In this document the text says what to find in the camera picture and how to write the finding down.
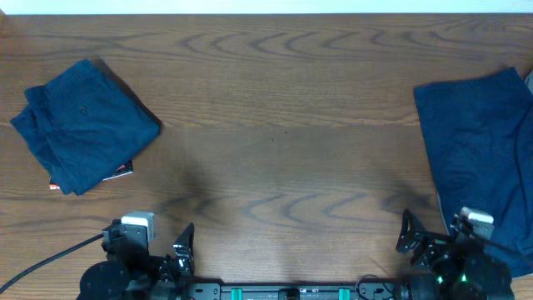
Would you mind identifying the dark blue denim shorts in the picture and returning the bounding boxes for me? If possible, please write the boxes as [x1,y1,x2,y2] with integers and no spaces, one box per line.
[11,59,160,196]

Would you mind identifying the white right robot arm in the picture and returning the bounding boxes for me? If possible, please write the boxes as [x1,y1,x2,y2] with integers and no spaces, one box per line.
[393,207,515,300]

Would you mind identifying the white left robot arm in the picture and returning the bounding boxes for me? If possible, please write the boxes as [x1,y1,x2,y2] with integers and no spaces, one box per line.
[78,220,195,300]

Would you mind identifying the dark blue clothes pile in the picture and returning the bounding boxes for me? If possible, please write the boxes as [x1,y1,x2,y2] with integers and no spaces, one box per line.
[413,67,532,278]

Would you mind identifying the folded black patterned garment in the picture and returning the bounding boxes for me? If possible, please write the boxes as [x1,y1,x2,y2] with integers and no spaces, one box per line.
[49,160,133,190]

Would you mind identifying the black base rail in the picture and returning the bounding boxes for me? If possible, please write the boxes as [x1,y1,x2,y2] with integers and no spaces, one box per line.
[184,275,412,300]

